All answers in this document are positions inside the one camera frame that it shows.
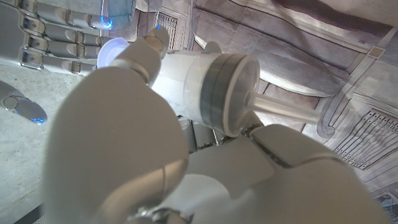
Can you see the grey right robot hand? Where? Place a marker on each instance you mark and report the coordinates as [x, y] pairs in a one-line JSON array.
[[56, 31]]

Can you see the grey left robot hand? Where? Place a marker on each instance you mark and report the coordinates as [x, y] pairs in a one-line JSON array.
[[118, 140]]

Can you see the large clear plastic syringe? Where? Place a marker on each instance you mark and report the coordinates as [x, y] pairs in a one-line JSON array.
[[217, 90]]

